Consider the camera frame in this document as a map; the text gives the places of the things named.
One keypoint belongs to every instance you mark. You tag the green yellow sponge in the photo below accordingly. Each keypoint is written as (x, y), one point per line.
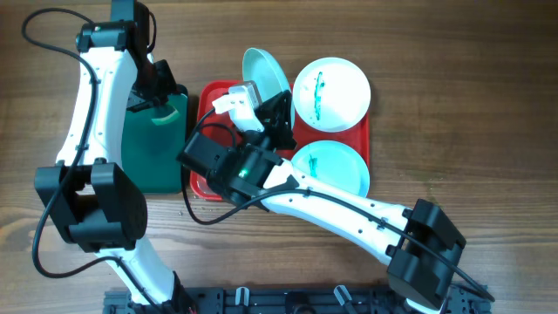
(164, 115)

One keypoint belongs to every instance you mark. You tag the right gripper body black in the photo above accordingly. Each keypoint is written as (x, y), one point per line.
(273, 130)

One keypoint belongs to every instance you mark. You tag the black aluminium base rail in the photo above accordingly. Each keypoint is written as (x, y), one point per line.
(374, 300)

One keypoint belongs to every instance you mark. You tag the light blue plate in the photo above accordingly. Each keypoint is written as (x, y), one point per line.
(336, 164)
(261, 67)

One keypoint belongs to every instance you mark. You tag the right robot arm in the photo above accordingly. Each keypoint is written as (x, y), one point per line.
(420, 246)

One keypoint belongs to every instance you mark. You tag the black rectangular tray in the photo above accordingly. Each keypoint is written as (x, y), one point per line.
(149, 151)

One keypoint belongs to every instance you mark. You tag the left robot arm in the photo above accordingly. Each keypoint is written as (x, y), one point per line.
(86, 193)

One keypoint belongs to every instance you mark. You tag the white plate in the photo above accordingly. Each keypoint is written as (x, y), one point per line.
(331, 94)

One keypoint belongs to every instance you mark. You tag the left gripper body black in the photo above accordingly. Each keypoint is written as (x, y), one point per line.
(153, 85)

